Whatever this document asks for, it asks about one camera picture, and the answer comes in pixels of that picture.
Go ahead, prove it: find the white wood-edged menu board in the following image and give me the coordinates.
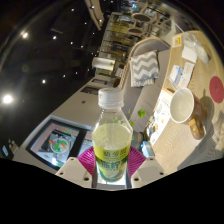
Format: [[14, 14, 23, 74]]
[[148, 87, 175, 146]]

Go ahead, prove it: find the clear green-labelled drink bottle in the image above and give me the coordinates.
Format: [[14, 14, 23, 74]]
[[91, 87, 133, 184]]

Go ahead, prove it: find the yellow square card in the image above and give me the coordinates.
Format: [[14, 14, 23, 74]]
[[171, 34, 184, 49]]

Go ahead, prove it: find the grey wood-framed sofa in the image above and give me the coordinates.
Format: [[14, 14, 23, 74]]
[[118, 36, 173, 134]]

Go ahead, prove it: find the group of ceiling lights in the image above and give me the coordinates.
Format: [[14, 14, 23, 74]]
[[1, 3, 103, 105]]

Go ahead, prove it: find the flat round red coaster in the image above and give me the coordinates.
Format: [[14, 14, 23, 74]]
[[209, 75, 224, 104]]

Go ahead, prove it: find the grey white chevron pillow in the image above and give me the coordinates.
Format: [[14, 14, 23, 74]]
[[129, 49, 161, 88]]

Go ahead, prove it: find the white round column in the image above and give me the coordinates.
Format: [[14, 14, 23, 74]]
[[91, 56, 116, 72]]

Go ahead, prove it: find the white paper napkin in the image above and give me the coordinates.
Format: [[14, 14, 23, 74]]
[[181, 44, 199, 64]]

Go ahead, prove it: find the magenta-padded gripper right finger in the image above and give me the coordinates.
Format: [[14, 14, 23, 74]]
[[126, 145, 167, 189]]

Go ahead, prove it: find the black-framed wall poster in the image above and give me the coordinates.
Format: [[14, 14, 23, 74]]
[[26, 119, 85, 168]]

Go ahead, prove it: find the brown ceramic mug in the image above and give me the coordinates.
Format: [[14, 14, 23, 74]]
[[169, 87, 208, 140]]

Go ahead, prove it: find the group of dining chairs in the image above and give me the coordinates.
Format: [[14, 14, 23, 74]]
[[128, 9, 169, 35]]

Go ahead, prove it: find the potted green plant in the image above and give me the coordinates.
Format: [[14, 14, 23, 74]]
[[125, 108, 148, 128]]

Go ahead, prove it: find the blue tissue pack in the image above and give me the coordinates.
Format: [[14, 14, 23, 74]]
[[141, 141, 156, 158]]

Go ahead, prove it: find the blue white card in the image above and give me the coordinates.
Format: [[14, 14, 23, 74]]
[[168, 64, 184, 85]]

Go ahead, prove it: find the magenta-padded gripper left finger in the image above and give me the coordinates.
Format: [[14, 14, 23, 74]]
[[54, 145, 99, 189]]

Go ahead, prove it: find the yellow-panelled shelf unit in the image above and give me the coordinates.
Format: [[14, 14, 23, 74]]
[[99, 13, 143, 59]]

